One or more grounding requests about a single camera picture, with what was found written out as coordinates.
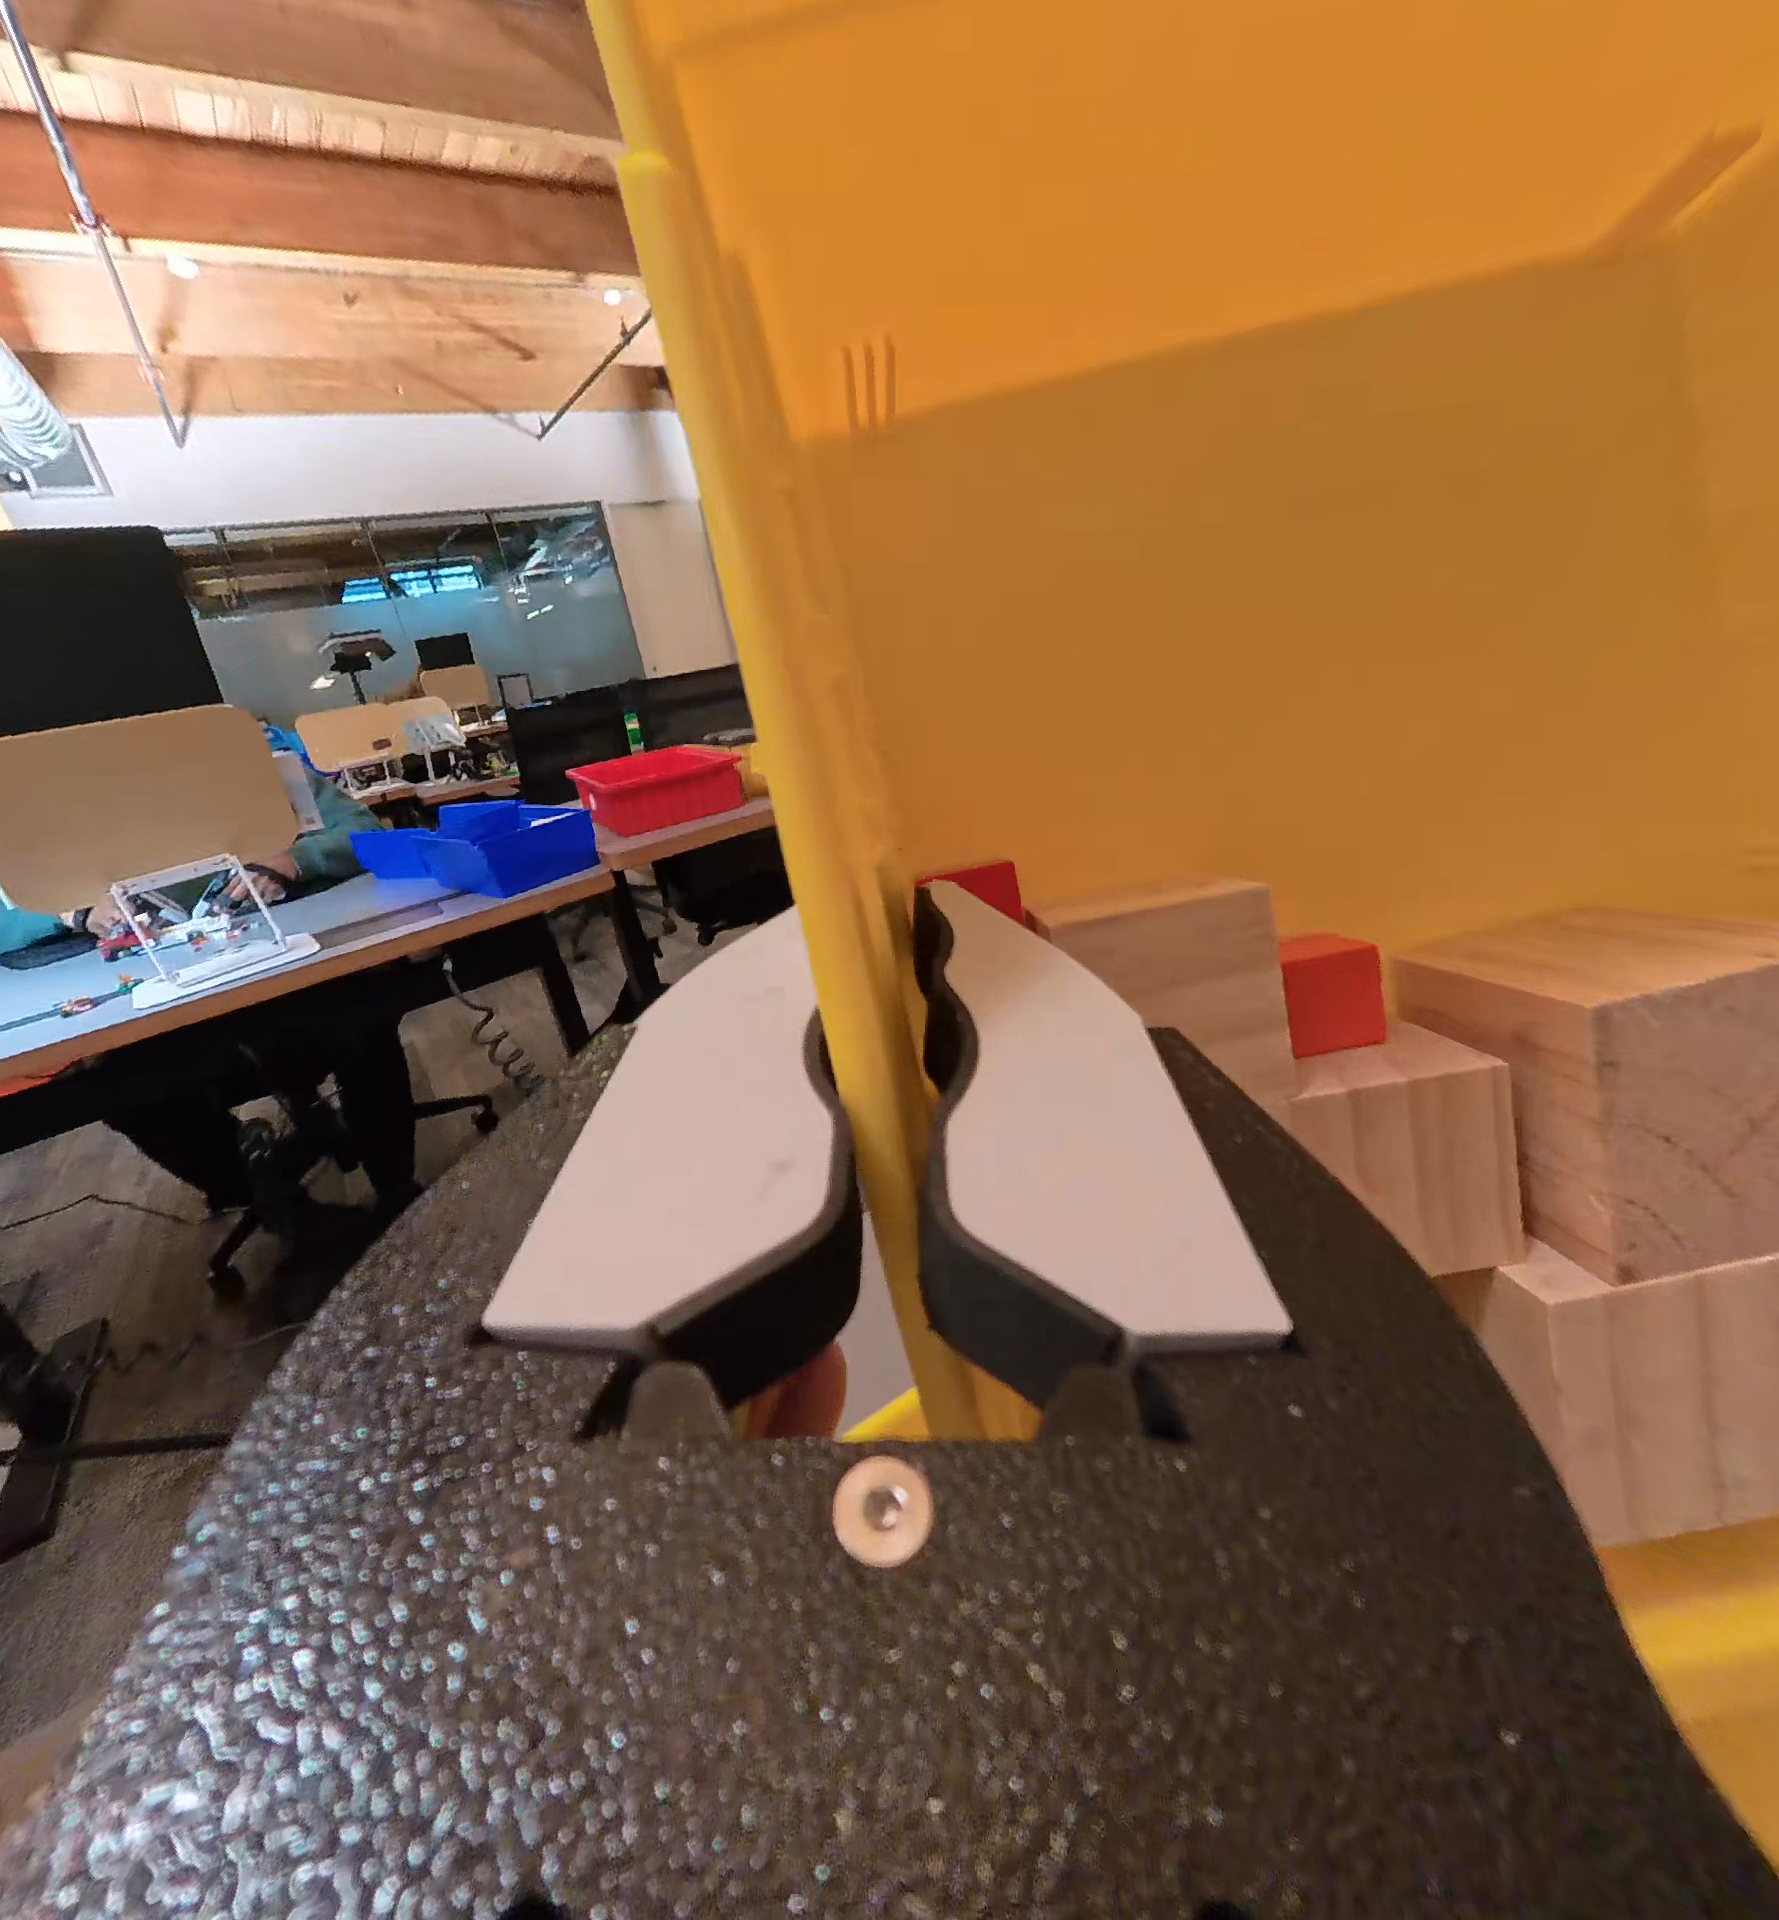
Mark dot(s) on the red cube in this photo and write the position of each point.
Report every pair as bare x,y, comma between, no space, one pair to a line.
987,885
1333,999

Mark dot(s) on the black monitor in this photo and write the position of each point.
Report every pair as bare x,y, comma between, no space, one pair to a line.
574,735

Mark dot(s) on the red plastic bin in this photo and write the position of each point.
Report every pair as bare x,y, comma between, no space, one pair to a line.
657,787

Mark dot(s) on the metal ceiling conduit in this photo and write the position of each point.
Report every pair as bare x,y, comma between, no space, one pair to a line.
78,195

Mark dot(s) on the yellow plastic box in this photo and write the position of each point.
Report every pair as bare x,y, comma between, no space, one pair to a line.
1280,601

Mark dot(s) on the clear acrylic stand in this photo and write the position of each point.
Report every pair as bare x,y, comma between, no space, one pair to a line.
207,937

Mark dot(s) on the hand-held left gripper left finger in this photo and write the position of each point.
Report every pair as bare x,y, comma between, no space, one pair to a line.
678,1170

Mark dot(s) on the grey work table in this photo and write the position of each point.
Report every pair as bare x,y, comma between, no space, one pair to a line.
20,1021

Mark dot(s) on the blue plastic bin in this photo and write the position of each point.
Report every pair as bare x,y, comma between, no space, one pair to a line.
386,852
515,846

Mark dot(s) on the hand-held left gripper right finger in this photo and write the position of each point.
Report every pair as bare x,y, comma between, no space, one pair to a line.
1084,1170

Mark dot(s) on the wooden cube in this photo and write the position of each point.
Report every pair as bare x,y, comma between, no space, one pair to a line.
1669,1396
1407,1156
1654,1081
1174,953

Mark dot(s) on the black partition panel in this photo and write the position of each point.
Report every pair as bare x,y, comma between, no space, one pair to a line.
49,629

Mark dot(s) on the black office chair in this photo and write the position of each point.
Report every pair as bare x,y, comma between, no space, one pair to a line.
334,1111

